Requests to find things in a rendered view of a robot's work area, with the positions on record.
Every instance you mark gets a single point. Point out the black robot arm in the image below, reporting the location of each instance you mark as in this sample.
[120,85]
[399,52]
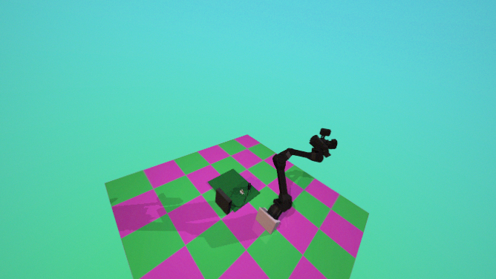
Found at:
[284,201]

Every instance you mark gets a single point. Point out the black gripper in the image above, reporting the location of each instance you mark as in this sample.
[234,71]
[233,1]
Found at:
[325,132]

